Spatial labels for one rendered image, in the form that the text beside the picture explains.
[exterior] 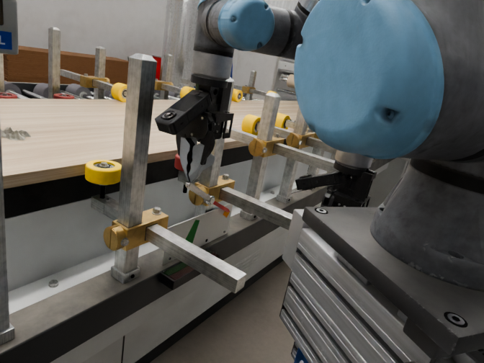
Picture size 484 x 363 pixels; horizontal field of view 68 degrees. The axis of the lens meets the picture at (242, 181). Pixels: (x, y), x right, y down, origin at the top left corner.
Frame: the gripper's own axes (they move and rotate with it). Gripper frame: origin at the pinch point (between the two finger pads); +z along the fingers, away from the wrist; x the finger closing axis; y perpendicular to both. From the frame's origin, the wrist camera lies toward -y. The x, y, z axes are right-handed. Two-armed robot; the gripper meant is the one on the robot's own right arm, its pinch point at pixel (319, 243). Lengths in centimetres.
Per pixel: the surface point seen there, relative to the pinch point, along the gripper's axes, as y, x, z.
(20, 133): -75, -30, -8
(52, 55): -139, 14, -23
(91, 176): -45, -29, -6
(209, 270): -11.2, -26.5, 1.5
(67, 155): -57, -28, -8
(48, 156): -58, -32, -8
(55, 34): -139, 15, -31
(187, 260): -16.7, -26.5, 2.1
